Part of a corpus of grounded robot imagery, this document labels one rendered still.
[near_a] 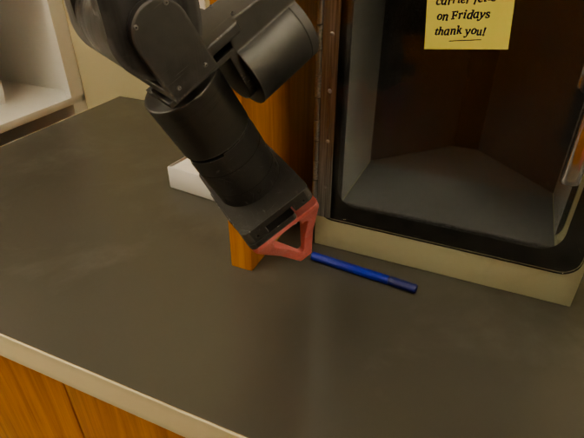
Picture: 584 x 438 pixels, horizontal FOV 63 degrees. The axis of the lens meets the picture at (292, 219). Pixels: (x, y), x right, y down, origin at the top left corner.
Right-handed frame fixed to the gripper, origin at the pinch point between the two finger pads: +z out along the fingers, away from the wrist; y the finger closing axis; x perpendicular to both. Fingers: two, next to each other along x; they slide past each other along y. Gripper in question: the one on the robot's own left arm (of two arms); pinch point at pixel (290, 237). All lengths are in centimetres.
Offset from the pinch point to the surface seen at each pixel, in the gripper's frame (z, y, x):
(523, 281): 20.7, -9.4, -18.8
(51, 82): 13, 111, 23
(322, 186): 7.6, 10.4, -7.5
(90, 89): 17, 102, 15
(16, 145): 4, 68, 30
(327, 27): -8.8, 12.3, -16.6
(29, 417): 17, 19, 45
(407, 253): 17.5, 1.4, -11.0
